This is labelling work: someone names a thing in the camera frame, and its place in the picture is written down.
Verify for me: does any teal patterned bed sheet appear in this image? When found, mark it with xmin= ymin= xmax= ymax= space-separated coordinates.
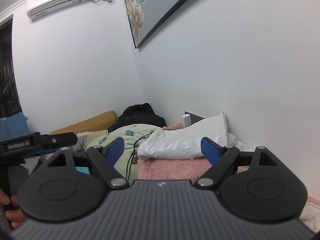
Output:
xmin=75 ymin=166 xmax=90 ymax=175

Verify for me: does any blue towel on chair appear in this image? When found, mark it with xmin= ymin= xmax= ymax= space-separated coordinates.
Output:
xmin=0 ymin=112 xmax=30 ymax=141

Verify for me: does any pink fluffy blanket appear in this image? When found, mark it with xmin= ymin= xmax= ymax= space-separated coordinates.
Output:
xmin=137 ymin=122 xmax=320 ymax=207

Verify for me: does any white charger box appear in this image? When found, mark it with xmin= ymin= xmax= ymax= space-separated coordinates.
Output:
xmin=182 ymin=114 xmax=192 ymax=127

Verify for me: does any framed gold leaf picture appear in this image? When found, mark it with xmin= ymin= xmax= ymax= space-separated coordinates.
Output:
xmin=123 ymin=0 xmax=205 ymax=51

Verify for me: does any mustard yellow headboard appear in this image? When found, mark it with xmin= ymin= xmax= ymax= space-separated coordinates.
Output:
xmin=49 ymin=111 xmax=118 ymax=135

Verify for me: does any black clothes pile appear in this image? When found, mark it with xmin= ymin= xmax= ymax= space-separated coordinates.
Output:
xmin=107 ymin=102 xmax=167 ymax=133

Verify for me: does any light green plush blanket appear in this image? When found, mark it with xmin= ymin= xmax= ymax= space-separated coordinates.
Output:
xmin=86 ymin=124 xmax=158 ymax=183

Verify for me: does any black usb cable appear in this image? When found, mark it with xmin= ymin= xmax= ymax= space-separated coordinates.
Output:
xmin=125 ymin=132 xmax=157 ymax=183

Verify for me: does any person's left hand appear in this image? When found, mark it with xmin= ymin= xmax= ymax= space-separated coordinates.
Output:
xmin=0 ymin=189 xmax=26 ymax=229

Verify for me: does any white pillow with lettering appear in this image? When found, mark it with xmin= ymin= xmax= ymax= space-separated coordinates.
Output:
xmin=137 ymin=112 xmax=228 ymax=160

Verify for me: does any striped beige grey pillow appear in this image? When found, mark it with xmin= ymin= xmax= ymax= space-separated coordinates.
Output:
xmin=73 ymin=130 xmax=108 ymax=152

